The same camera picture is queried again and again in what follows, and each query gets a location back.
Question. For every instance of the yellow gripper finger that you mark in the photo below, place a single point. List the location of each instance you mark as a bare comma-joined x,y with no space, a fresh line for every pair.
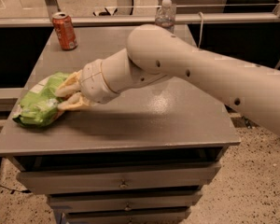
70,85
75,102

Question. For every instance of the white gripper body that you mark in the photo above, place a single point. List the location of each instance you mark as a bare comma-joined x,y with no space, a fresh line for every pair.
91,81

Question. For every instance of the green rice chip bag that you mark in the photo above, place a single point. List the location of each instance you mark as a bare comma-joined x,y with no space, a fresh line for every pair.
39,106

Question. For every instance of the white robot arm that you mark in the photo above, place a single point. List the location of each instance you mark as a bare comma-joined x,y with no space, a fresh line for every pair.
152,54

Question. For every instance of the clear plastic water bottle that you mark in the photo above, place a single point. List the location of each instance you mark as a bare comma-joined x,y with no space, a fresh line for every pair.
165,16

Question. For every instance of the orange soda can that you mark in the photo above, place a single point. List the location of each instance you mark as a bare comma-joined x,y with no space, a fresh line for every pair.
64,30

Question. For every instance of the grey drawer cabinet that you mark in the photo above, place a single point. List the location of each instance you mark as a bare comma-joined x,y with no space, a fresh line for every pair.
143,157

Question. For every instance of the grey metal railing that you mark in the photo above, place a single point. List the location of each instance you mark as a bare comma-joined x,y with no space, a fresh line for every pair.
211,18

